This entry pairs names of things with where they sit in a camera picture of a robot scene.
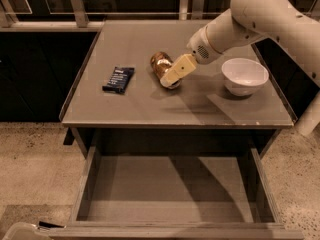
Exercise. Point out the grey cabinet counter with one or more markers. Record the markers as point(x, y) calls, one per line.
point(201, 115)

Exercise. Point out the white robot base corner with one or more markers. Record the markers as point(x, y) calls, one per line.
point(29, 231)

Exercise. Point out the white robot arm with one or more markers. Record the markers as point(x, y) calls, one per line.
point(246, 22)

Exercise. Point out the crushed orange soda can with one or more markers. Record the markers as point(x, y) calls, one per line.
point(160, 63)

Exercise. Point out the white ceramic bowl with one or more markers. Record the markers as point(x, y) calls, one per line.
point(244, 77)

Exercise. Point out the grey open top drawer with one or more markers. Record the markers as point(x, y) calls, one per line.
point(174, 198)

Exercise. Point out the dark blue snack bar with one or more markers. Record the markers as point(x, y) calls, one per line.
point(119, 80)

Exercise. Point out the metal railing frame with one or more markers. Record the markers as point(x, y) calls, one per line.
point(79, 15)

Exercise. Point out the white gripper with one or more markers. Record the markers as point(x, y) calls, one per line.
point(202, 50)

